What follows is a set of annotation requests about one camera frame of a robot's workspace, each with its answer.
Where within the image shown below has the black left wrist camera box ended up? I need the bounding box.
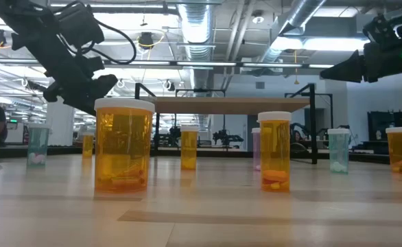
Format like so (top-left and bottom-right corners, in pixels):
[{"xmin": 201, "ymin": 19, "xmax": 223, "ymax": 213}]
[{"xmin": 57, "ymin": 3, "xmax": 105, "ymax": 49}]

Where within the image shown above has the medium orange pill bottle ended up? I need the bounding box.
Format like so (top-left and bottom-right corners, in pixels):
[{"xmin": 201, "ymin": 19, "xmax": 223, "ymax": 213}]
[{"xmin": 257, "ymin": 110, "xmax": 293, "ymax": 193}]

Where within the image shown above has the long suspended light rail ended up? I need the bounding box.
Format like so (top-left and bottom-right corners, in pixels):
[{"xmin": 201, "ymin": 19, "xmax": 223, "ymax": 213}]
[{"xmin": 0, "ymin": 57, "xmax": 335, "ymax": 69}]

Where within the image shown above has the white building column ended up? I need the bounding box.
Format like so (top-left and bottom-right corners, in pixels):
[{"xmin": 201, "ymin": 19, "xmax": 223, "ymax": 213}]
[{"xmin": 45, "ymin": 99, "xmax": 75, "ymax": 147}]

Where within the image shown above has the silver spiral air duct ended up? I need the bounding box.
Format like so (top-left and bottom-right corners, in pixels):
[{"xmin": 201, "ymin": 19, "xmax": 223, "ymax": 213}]
[{"xmin": 257, "ymin": 0, "xmax": 328, "ymax": 68}]

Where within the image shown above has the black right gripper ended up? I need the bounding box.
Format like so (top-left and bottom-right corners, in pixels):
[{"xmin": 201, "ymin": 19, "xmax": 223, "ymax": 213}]
[{"xmin": 320, "ymin": 10, "xmax": 402, "ymax": 84}]

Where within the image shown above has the seated person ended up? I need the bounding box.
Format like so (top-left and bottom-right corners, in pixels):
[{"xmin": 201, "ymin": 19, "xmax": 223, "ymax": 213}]
[{"xmin": 289, "ymin": 128, "xmax": 310, "ymax": 154}]

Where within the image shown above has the small orange pill bottle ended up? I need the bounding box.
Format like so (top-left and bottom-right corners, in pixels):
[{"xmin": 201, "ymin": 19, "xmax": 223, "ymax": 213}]
[
  {"xmin": 180, "ymin": 126, "xmax": 200, "ymax": 171},
  {"xmin": 82, "ymin": 131, "xmax": 95, "ymax": 159}
]

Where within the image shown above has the pink pill bottle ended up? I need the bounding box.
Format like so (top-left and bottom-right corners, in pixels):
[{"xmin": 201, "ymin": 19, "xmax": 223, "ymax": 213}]
[{"xmin": 250, "ymin": 127, "xmax": 262, "ymax": 172}]

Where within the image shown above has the teal bottle with white pills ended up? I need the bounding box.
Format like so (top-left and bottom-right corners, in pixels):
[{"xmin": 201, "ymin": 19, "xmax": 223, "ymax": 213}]
[{"xmin": 327, "ymin": 128, "xmax": 351, "ymax": 174}]

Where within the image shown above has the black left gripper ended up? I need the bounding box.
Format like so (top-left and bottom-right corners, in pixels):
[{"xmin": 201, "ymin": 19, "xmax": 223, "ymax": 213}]
[{"xmin": 32, "ymin": 37, "xmax": 119, "ymax": 116}]

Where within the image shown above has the black metal mounting frame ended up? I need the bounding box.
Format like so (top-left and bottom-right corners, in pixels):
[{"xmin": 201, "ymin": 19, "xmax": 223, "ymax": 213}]
[
  {"xmin": 0, "ymin": 145, "xmax": 95, "ymax": 159},
  {"xmin": 289, "ymin": 149, "xmax": 402, "ymax": 165}
]

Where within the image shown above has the teal bottle with pink pills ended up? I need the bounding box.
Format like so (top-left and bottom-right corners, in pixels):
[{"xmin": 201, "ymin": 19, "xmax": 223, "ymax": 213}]
[{"xmin": 27, "ymin": 123, "xmax": 51, "ymax": 169}]

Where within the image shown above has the wooden shelf with black legs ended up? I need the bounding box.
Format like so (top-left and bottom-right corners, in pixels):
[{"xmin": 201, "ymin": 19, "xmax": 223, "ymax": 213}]
[{"xmin": 134, "ymin": 82, "xmax": 318, "ymax": 165}]

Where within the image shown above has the silver round air duct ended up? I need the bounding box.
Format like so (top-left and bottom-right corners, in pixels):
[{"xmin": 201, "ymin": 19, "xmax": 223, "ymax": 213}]
[{"xmin": 176, "ymin": 2, "xmax": 216, "ymax": 91}]

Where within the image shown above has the black equipment cabinet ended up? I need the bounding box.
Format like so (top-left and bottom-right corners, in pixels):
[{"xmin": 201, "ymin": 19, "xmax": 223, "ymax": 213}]
[{"xmin": 367, "ymin": 108, "xmax": 402, "ymax": 155}]

